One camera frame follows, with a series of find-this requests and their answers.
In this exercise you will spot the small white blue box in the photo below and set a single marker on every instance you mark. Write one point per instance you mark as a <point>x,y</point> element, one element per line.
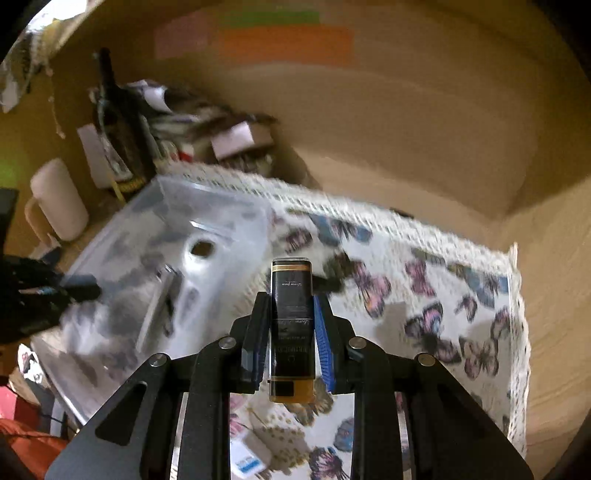
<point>251,457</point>

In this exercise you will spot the green wall paper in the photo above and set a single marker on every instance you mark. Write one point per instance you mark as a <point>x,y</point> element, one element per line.
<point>270,17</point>

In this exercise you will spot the black and gold bottle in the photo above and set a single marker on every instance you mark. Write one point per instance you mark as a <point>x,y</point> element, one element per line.
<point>292,323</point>

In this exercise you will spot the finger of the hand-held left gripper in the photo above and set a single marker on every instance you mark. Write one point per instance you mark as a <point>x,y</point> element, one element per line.
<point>81,287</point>

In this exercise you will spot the dark tall bottle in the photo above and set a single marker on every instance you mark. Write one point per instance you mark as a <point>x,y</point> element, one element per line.
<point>124,134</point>

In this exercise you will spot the clear plastic storage box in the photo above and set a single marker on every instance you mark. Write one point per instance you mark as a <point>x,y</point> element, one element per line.
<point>138,249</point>

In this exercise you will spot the butterfly printed tablecloth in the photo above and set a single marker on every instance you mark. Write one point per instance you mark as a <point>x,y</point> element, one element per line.
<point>406,295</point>

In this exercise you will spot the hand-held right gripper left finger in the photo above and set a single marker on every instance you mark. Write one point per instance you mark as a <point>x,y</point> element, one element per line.
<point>263,341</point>

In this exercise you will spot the pink wall paper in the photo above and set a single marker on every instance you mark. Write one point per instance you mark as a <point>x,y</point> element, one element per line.
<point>184,39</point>

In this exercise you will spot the white mug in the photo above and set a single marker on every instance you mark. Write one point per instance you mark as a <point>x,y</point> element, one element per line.
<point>57,201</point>

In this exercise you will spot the small cardboard box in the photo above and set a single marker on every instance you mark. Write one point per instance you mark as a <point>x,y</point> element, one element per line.
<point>240,138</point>

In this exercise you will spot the orange wall paper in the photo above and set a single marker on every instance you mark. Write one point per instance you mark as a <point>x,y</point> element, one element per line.
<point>284,46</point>

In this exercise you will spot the crumpled silver foil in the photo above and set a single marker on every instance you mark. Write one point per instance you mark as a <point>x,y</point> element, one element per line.
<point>21,64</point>

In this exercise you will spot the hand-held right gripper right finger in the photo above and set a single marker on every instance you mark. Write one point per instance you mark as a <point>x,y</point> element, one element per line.
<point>323,341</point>

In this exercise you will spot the pile of papers and boxes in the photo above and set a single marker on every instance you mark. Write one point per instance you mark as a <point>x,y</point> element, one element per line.
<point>184,124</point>

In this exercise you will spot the red cloth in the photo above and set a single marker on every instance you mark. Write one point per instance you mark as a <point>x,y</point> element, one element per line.
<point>23,438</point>

